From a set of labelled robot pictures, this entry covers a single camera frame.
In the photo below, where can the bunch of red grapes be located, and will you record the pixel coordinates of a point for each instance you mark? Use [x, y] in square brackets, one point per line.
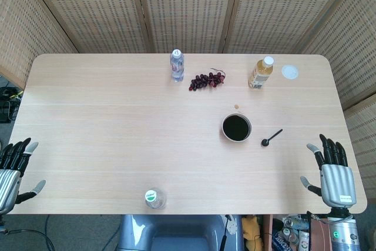
[202, 80]

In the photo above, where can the yellow cloth item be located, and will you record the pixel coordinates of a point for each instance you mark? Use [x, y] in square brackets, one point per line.
[252, 230]

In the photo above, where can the grey robot torso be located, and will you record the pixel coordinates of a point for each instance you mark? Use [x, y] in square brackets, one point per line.
[176, 233]

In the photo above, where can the white bracket plate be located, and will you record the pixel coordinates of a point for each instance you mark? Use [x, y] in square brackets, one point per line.
[233, 227]

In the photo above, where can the reddish brown round object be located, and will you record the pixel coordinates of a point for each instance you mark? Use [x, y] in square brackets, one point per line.
[318, 234]

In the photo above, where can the white round disc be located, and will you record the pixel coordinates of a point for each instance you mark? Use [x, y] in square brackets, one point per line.
[290, 72]

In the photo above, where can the clear water bottle pink label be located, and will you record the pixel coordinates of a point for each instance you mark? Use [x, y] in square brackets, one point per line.
[177, 68]

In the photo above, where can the brown wooden panel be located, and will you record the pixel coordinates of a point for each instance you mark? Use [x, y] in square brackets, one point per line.
[267, 233]

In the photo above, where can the assorted drink cans pile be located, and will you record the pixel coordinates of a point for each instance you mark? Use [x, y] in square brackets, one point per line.
[289, 233]

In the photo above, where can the yellow tea bottle white cap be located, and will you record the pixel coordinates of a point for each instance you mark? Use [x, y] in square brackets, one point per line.
[261, 73]

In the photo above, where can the clear water bottle green label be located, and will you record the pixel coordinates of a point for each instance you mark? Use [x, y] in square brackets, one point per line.
[152, 198]

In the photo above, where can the white bowl of coffee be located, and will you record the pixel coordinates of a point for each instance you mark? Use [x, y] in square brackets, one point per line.
[236, 127]

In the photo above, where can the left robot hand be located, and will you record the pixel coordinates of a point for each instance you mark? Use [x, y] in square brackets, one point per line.
[10, 183]

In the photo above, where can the woven bamboo folding screen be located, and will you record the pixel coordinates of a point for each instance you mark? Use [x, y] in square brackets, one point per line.
[188, 7]

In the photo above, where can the black spoon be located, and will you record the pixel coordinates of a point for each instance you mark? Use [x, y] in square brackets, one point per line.
[264, 143]

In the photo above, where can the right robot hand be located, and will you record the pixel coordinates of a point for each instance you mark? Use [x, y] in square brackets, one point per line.
[337, 183]

